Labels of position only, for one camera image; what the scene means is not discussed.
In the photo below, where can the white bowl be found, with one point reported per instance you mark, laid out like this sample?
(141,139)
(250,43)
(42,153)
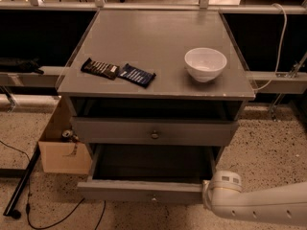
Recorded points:
(204,64)

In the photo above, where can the metal can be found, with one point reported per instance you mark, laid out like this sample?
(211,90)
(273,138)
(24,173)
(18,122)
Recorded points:
(67,134)

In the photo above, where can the black floor bar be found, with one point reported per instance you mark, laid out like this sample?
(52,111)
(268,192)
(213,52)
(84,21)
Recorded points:
(24,178)

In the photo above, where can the brown snack bar wrapper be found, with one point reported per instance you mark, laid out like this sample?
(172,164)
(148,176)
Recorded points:
(100,69)

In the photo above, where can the cardboard box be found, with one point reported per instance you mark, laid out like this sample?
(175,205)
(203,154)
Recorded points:
(57,155)

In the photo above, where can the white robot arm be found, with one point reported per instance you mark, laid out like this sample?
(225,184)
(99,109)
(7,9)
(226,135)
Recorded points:
(280,205)

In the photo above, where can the grey top drawer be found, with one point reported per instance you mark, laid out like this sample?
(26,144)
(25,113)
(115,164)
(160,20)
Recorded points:
(153,132)

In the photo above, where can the black bag on rail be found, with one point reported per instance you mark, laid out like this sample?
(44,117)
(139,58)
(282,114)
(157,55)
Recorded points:
(19,65)

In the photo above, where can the grey drawer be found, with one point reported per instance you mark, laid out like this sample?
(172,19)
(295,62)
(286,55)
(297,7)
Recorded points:
(153,132)
(148,173)

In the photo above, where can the grey drawer cabinet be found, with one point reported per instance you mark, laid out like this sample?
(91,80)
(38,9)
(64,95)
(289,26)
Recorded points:
(156,41)

